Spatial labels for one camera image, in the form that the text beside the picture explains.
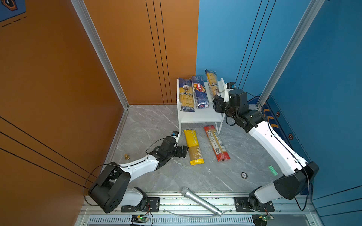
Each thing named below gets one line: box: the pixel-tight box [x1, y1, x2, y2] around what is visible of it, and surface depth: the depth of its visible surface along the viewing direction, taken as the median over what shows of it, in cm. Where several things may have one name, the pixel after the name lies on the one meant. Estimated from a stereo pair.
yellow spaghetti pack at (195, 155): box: [183, 129, 205, 166], surface depth 93 cm
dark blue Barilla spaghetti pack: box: [191, 75, 210, 109], surface depth 78 cm
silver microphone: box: [181, 186, 223, 217], surface depth 75 cm
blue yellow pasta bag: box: [178, 77, 196, 113], surface depth 78 cm
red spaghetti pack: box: [203, 125, 231, 162], surface depth 95 cm
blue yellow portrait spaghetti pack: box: [205, 69, 221, 100], surface depth 80 cm
